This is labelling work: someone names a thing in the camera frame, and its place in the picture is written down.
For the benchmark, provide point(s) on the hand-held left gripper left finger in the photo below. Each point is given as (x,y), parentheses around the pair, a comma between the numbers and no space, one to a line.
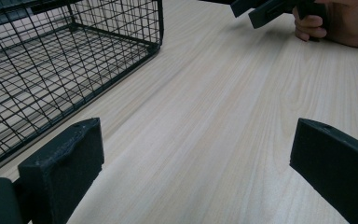
(62,168)

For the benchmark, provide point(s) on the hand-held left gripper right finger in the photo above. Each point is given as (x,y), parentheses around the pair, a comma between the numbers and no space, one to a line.
(335,165)

